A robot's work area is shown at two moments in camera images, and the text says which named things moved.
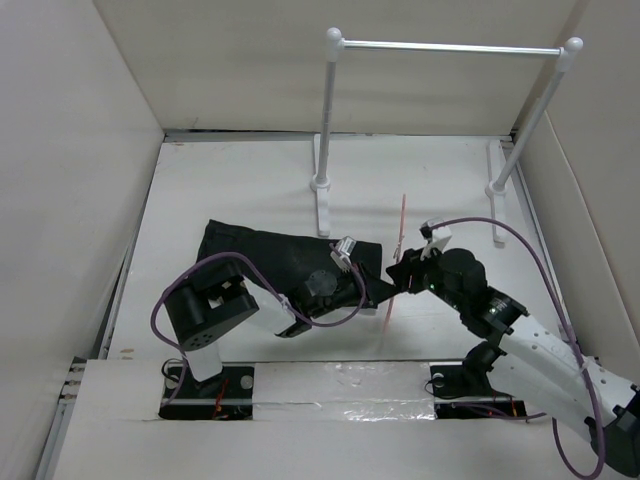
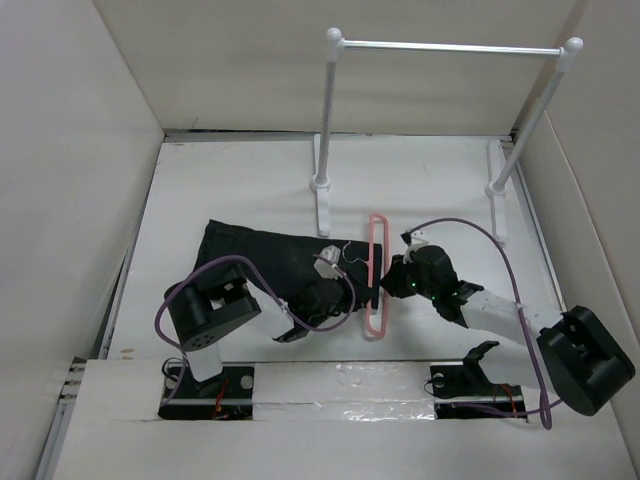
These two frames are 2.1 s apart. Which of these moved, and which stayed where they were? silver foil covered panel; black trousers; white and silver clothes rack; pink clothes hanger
Moved: pink clothes hanger
Stayed: black trousers; silver foil covered panel; white and silver clothes rack
